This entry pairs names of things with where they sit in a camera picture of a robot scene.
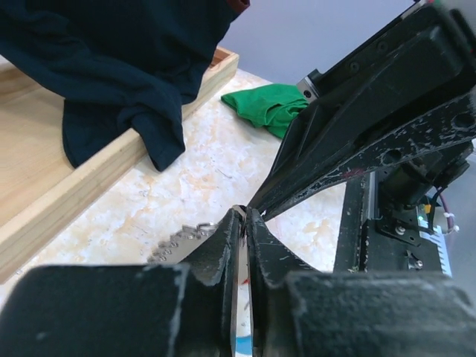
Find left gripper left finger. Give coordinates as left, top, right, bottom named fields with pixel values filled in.
left=1, top=210, right=242, bottom=356

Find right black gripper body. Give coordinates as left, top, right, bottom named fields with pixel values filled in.
left=297, top=1, right=475, bottom=141

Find wooden clothes rack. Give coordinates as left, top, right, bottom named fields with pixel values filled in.
left=1, top=48, right=239, bottom=280

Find green cloth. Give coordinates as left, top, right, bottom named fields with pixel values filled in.
left=221, top=83, right=308, bottom=139

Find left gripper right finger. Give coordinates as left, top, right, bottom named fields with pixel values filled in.
left=246, top=209, right=475, bottom=356

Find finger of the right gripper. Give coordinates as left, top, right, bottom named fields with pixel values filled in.
left=246, top=33, right=466, bottom=209
left=260, top=92, right=475, bottom=220

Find navy tank top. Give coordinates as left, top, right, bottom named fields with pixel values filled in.
left=0, top=0, right=252, bottom=173

